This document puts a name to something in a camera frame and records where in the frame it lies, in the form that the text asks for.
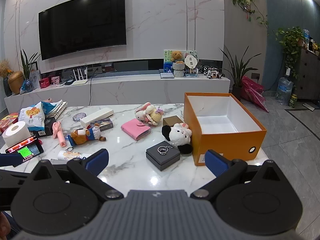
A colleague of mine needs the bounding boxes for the large water bottle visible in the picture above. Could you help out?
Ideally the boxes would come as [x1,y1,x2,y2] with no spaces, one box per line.
[275,77,293,106]

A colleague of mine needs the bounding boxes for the hanging vine plant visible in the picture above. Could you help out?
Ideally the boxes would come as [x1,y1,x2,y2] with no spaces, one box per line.
[230,0,269,28]

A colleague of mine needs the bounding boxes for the grey jewelry box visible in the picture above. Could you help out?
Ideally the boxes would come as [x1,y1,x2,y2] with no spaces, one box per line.
[146,141,181,171]

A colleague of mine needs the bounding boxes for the orange cardboard box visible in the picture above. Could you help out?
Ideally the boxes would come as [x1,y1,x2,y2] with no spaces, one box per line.
[184,92,267,167]

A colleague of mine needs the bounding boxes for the black flat box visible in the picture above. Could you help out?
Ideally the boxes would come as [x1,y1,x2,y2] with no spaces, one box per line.
[32,120,59,137]

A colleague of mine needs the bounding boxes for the blue printed standing card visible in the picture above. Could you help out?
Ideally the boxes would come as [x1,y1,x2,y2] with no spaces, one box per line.
[164,50,175,74]

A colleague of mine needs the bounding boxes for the tall potted plant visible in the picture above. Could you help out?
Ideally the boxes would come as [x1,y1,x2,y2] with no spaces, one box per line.
[219,45,262,101]

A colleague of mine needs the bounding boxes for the wall television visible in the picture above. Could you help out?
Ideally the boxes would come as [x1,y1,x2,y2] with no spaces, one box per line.
[38,0,127,61]

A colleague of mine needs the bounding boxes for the pink wallet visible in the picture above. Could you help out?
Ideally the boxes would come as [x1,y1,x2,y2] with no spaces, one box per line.
[121,119,151,141]

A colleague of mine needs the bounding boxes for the brown teddy bear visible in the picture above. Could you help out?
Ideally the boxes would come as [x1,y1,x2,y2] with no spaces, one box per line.
[171,51,185,63]

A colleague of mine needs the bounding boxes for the green plant in blue vase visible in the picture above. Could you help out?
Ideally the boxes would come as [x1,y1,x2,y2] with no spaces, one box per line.
[20,49,41,94]

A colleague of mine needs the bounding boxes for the white printed tube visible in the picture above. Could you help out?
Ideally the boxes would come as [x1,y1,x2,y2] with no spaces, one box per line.
[57,150,87,161]

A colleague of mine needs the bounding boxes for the printed picture box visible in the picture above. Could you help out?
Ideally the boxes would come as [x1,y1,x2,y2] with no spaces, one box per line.
[90,117,114,132]

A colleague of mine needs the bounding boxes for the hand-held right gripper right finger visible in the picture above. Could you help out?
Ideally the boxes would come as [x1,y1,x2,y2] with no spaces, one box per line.
[190,149,285,202]

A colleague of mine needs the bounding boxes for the pink handheld tool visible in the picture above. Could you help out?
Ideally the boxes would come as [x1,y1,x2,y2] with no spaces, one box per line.
[52,121,67,147]

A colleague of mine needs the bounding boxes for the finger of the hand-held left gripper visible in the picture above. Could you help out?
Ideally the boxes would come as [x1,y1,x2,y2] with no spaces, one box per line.
[0,169,33,212]
[0,153,25,167]

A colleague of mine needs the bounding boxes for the white router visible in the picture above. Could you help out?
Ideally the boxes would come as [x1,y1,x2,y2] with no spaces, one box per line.
[71,67,88,86]

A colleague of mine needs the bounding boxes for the white chips bag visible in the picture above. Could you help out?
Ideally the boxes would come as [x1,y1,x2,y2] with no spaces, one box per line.
[19,101,57,132]

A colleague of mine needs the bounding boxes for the small brown box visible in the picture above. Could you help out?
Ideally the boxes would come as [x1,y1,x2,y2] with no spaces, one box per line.
[163,115,183,128]

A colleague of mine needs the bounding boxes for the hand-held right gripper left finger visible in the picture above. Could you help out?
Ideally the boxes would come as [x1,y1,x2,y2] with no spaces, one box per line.
[30,149,124,200]

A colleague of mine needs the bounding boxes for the white marble television cabinet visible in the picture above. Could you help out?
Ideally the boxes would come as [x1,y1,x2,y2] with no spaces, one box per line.
[4,74,231,110]

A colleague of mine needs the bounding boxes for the black power cable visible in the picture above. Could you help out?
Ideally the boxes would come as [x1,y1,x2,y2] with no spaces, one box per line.
[89,68,97,105]

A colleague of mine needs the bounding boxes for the crochet bunny doll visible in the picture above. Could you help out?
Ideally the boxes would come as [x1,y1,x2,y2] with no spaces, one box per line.
[134,102,164,126]

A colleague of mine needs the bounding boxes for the brown bear plush toy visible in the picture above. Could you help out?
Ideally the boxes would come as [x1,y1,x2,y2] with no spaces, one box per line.
[65,127,107,147]

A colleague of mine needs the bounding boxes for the pink plastic bag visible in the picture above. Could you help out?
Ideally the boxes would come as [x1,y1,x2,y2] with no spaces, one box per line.
[240,75,269,112]

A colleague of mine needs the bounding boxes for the round white hand fan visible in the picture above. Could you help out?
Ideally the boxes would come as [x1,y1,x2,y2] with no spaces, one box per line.
[184,51,200,74]

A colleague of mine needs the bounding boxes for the grey cabinet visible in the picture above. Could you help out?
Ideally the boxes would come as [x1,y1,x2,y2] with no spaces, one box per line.
[295,47,320,100]

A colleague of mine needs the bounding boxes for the golden round vase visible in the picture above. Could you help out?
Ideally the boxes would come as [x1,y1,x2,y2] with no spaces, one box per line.
[7,71,25,95]

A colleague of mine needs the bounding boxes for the black white checkered toy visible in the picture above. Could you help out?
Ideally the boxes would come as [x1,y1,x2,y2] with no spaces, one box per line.
[200,65,225,80]

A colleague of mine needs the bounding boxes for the pothos plant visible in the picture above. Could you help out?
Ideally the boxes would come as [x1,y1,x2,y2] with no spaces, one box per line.
[274,26,305,80]

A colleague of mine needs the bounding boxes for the black smartphone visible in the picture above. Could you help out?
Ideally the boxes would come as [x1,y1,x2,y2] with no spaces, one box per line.
[5,135,44,167]

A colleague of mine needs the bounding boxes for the black and white plush toy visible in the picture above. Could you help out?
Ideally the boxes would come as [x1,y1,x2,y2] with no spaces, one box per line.
[157,123,193,155]

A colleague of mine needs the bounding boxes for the toilet paper roll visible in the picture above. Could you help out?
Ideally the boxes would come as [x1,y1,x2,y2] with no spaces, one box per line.
[2,121,32,148]

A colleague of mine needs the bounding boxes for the red snack pack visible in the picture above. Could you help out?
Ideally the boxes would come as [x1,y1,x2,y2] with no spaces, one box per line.
[0,113,20,133]

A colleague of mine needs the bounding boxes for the dried flowers in dark vase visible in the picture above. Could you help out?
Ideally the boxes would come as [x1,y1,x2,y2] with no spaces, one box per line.
[0,59,13,97]

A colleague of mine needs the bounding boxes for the long white box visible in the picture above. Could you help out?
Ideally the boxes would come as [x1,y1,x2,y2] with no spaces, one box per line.
[80,107,113,127]

